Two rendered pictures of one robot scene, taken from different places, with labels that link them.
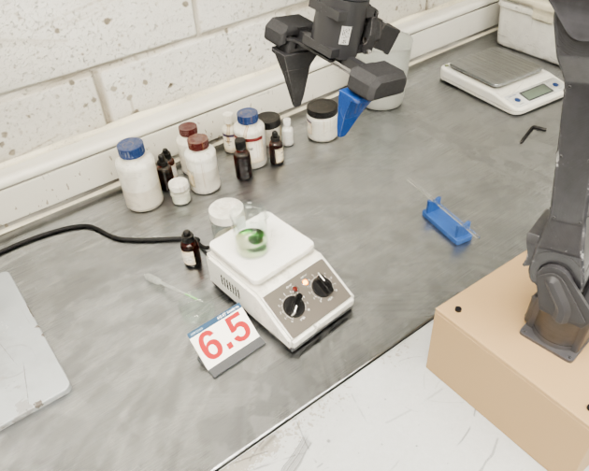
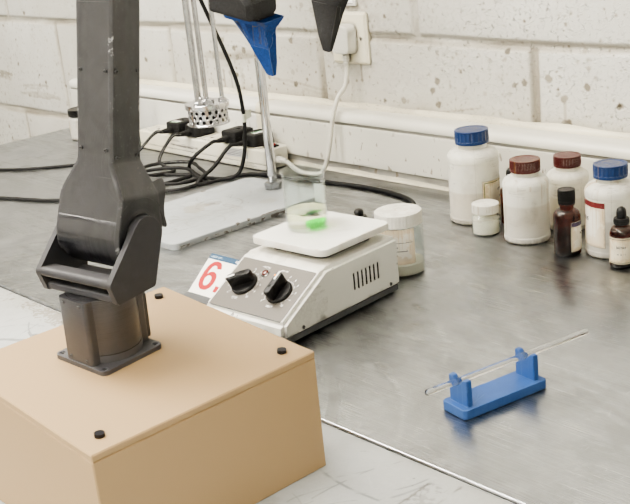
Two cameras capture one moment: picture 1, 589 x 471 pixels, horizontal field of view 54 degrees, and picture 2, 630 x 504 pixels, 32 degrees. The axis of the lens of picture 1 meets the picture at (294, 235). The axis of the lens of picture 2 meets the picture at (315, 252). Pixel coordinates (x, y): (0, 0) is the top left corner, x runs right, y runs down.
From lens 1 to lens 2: 1.32 m
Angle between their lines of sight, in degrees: 74
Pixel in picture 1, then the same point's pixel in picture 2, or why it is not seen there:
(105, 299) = not seen: hidden behind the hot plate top
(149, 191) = (458, 195)
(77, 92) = (509, 64)
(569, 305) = (54, 253)
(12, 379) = (183, 226)
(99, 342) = (232, 247)
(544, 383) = (30, 341)
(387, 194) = (570, 347)
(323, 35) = not seen: outside the picture
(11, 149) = (438, 101)
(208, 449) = not seen: hidden behind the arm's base
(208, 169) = (510, 203)
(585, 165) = (81, 76)
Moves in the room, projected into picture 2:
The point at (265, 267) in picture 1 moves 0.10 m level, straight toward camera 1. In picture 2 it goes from (275, 236) to (189, 249)
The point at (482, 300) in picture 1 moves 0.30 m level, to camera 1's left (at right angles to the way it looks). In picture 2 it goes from (175, 310) to (173, 219)
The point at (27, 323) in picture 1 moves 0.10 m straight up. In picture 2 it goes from (252, 215) to (244, 150)
